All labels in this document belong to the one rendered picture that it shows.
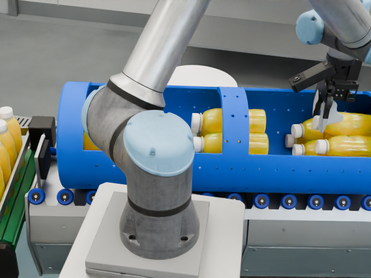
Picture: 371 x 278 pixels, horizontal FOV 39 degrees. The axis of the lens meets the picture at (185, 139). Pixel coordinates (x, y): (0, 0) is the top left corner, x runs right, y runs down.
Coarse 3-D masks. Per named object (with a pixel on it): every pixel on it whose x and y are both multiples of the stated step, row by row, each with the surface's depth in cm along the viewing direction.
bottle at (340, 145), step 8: (336, 136) 140; (344, 136) 139; (352, 136) 139; (360, 136) 140; (368, 136) 140; (328, 144) 139; (336, 144) 138; (344, 144) 137; (352, 144) 137; (360, 144) 138; (368, 144) 138; (328, 152) 139; (336, 152) 138; (344, 152) 137; (352, 152) 138; (360, 152) 138; (368, 152) 138
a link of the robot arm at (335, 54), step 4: (328, 48) 130; (328, 52) 130; (332, 52) 129; (336, 52) 128; (340, 52) 128; (332, 56) 129; (336, 56) 128; (340, 56) 128; (344, 56) 128; (348, 56) 128; (344, 60) 129; (348, 60) 129
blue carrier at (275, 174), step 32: (64, 96) 131; (192, 96) 149; (224, 96) 135; (256, 96) 150; (288, 96) 150; (352, 96) 149; (64, 128) 127; (224, 128) 130; (288, 128) 158; (64, 160) 128; (96, 160) 129; (224, 160) 130; (256, 160) 131; (288, 160) 131; (320, 160) 132; (352, 160) 132; (256, 192) 142; (288, 192) 141; (320, 192) 141; (352, 192) 141
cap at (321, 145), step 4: (320, 140) 139; (324, 140) 140; (316, 144) 141; (320, 144) 138; (324, 144) 139; (316, 148) 141; (320, 148) 138; (324, 148) 139; (316, 152) 141; (320, 152) 139; (324, 152) 139
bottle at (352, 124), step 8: (344, 112) 143; (344, 120) 140; (352, 120) 141; (360, 120) 141; (368, 120) 141; (328, 128) 141; (336, 128) 140; (344, 128) 140; (352, 128) 141; (360, 128) 141; (368, 128) 141
